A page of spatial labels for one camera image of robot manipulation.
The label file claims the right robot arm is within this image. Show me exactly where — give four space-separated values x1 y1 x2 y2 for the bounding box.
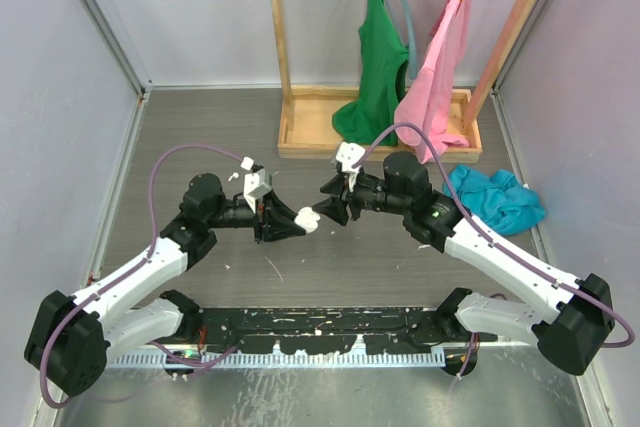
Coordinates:
313 152 615 376

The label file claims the wooden clothes rack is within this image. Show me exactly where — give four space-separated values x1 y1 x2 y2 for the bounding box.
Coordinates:
270 0 546 163

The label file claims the green shirt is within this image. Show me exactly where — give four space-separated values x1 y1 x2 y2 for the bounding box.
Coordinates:
332 0 408 145

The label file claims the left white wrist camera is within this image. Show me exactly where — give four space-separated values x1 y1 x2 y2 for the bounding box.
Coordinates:
242 168 272 213

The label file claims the teal cloth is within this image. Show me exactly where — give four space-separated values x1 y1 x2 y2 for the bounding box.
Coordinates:
449 165 547 237

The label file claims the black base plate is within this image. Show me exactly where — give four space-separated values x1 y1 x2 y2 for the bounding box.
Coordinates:
202 307 471 355

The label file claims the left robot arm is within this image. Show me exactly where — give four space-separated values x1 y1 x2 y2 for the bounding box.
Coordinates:
24 169 319 397

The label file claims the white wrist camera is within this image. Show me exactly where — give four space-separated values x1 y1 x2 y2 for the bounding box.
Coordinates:
242 168 272 213
333 141 366 192

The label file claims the white slotted cable duct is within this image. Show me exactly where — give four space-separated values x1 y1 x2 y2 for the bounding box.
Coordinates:
108 344 446 370

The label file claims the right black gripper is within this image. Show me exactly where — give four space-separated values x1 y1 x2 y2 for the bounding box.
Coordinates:
313 165 410 226

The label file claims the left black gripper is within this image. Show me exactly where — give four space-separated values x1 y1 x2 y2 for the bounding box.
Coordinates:
207 190 306 244

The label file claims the pink shirt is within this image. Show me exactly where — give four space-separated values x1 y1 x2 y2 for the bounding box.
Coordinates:
394 0 472 156

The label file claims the white earbud case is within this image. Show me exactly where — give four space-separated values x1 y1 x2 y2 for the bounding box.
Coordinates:
294 206 321 234

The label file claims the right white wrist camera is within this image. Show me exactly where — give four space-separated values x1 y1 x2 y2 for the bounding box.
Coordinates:
333 141 366 192

